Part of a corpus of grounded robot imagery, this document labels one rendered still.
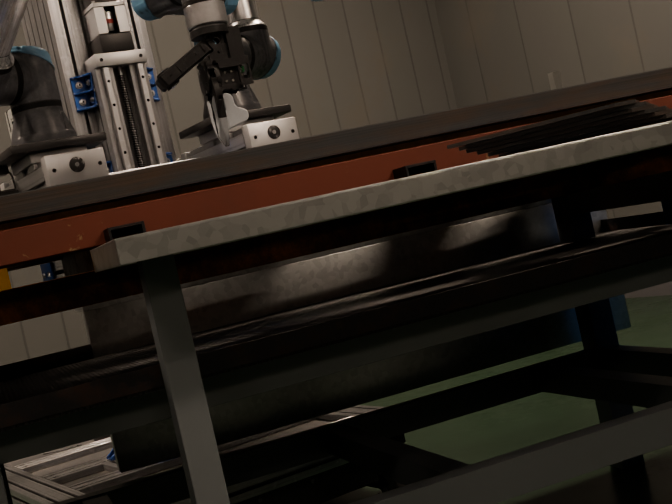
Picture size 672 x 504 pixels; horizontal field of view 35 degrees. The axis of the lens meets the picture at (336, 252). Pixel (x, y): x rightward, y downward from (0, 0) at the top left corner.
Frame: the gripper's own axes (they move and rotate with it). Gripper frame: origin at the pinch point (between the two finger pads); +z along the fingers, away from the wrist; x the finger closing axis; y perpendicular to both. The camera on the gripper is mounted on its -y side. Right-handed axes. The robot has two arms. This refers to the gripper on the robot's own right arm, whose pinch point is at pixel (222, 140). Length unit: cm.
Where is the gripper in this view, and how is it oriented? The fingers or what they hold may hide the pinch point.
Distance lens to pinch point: 192.4
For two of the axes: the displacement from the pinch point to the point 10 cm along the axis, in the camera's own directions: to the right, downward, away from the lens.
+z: 2.2, 9.8, 0.2
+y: 9.2, -2.1, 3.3
